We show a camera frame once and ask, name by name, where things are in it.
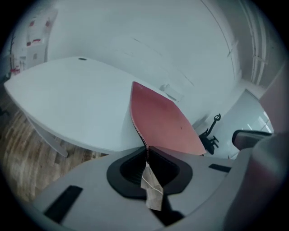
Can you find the white desk leg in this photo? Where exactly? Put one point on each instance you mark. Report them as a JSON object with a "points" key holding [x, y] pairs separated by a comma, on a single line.
{"points": [[52, 139]]}

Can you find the clear water bottle red label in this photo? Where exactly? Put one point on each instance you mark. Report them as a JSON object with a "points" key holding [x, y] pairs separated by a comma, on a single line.
{"points": [[41, 24]]}

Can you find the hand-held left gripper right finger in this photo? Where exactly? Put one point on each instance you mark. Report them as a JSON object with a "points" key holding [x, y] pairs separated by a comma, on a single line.
{"points": [[203, 191]]}

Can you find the white wall pipe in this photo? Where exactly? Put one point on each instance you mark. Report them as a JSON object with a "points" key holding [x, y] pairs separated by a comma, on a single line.
{"points": [[256, 40]]}

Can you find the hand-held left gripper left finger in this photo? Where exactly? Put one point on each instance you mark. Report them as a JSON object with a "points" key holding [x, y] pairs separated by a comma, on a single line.
{"points": [[94, 203]]}

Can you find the brown coat rack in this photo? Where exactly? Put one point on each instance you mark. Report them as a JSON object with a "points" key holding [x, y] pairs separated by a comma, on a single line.
{"points": [[11, 52]]}

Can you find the pink and black mat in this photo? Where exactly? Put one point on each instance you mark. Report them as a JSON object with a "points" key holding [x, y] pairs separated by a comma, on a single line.
{"points": [[162, 121]]}

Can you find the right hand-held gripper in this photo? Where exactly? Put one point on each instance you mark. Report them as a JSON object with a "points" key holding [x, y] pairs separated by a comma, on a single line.
{"points": [[255, 191]]}

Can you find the white storage boxes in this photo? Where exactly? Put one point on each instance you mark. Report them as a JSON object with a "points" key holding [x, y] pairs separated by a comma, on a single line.
{"points": [[37, 54]]}

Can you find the black office chair with headrest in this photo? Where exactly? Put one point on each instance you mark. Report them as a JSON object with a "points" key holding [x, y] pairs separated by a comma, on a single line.
{"points": [[208, 137]]}

